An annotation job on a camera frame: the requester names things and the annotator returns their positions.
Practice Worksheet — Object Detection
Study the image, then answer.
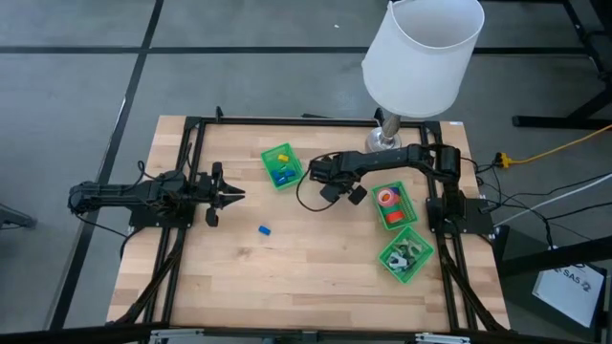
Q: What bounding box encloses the white shade silver table lamp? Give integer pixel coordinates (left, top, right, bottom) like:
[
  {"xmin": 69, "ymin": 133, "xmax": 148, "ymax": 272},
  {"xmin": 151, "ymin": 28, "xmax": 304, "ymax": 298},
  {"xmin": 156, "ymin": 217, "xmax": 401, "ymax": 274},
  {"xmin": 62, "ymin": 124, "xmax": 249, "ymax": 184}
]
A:
[{"xmin": 361, "ymin": 0, "xmax": 486, "ymax": 153}]

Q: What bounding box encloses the grey furniture foot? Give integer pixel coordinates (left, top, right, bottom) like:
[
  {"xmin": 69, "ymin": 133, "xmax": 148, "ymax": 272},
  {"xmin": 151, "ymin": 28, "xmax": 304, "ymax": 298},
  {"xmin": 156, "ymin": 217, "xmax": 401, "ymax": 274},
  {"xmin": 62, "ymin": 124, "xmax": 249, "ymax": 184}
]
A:
[{"xmin": 0, "ymin": 203, "xmax": 37, "ymax": 230}]

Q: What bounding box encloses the black desk beam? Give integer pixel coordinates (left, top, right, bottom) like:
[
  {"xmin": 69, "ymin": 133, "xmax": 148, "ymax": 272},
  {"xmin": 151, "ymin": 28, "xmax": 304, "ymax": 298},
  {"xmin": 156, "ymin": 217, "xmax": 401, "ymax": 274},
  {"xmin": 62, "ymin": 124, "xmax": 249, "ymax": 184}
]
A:
[{"xmin": 496, "ymin": 235, "xmax": 612, "ymax": 278}]

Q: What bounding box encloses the green plastic mesh basket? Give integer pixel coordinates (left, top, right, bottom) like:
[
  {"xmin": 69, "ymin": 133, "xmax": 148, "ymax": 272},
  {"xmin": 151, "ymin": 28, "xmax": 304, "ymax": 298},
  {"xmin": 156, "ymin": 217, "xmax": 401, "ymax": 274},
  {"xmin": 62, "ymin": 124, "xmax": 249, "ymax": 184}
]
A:
[
  {"xmin": 371, "ymin": 180, "xmax": 421, "ymax": 231},
  {"xmin": 260, "ymin": 141, "xmax": 305, "ymax": 191},
  {"xmin": 377, "ymin": 226, "xmax": 436, "ymax": 286}
]

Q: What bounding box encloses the white printed paper sheet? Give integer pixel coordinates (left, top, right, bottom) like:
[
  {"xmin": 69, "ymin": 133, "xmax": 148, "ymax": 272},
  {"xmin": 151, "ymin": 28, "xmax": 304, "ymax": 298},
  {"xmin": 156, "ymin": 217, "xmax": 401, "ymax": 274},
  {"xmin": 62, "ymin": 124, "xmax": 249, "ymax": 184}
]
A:
[{"xmin": 531, "ymin": 264, "xmax": 606, "ymax": 330}]

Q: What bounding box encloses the silver camera mount bracket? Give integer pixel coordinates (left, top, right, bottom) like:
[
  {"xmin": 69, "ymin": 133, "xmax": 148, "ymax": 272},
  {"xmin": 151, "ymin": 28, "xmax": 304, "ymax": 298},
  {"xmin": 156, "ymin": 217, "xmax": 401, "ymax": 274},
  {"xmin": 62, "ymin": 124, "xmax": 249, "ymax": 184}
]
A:
[
  {"xmin": 414, "ymin": 333, "xmax": 472, "ymax": 344},
  {"xmin": 150, "ymin": 328, "xmax": 205, "ymax": 344}
]

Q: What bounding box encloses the white floor cable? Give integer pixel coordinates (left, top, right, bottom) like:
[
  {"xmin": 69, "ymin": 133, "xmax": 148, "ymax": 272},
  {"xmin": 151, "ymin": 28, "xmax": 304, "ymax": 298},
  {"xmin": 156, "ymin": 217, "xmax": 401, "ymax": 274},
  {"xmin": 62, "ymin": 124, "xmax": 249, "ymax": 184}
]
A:
[{"xmin": 496, "ymin": 173, "xmax": 612, "ymax": 227}]

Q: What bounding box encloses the pink tape roll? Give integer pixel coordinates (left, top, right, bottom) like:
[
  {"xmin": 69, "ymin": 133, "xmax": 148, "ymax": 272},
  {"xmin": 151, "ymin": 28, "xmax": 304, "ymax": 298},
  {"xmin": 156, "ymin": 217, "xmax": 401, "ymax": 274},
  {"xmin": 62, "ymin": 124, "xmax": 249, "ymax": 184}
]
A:
[{"xmin": 376, "ymin": 188, "xmax": 401, "ymax": 207}]

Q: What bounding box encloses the black desk leg frame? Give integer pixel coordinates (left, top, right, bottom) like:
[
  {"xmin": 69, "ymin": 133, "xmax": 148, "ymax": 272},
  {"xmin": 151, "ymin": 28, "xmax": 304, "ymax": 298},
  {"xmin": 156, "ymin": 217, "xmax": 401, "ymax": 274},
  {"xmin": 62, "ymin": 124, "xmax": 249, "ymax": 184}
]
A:
[{"xmin": 512, "ymin": 0, "xmax": 612, "ymax": 131}]

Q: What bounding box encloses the dark right gripper cable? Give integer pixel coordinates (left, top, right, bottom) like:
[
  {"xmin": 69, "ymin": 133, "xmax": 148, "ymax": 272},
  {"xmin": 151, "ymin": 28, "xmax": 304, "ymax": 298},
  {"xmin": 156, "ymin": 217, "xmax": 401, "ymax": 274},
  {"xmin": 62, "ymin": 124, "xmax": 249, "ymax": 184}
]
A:
[{"xmin": 295, "ymin": 161, "xmax": 341, "ymax": 213}]

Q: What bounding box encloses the yellow extension cable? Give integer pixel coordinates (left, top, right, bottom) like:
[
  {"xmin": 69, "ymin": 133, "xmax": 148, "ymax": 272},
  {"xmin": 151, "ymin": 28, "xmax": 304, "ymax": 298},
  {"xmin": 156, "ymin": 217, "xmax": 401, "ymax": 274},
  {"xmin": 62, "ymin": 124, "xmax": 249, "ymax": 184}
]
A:
[{"xmin": 494, "ymin": 123, "xmax": 612, "ymax": 169}]

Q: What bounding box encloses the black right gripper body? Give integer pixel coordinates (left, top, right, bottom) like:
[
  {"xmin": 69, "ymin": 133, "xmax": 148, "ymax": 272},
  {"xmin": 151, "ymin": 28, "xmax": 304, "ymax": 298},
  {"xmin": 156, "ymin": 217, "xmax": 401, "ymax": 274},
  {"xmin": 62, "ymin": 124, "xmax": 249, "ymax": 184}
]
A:
[{"xmin": 308, "ymin": 151, "xmax": 367, "ymax": 188}]

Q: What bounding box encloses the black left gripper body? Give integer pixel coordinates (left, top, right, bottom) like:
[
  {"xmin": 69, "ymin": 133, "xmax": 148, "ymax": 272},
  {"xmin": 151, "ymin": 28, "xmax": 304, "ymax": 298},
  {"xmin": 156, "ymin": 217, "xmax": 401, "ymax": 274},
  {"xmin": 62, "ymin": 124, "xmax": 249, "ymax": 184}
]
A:
[{"xmin": 189, "ymin": 161, "xmax": 226, "ymax": 228}]

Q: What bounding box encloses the black aluminium table frame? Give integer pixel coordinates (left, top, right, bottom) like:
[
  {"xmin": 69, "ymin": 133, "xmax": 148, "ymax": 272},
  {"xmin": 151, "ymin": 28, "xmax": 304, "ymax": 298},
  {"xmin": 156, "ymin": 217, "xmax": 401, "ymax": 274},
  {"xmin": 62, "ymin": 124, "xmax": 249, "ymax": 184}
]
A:
[{"xmin": 107, "ymin": 105, "xmax": 511, "ymax": 335}]

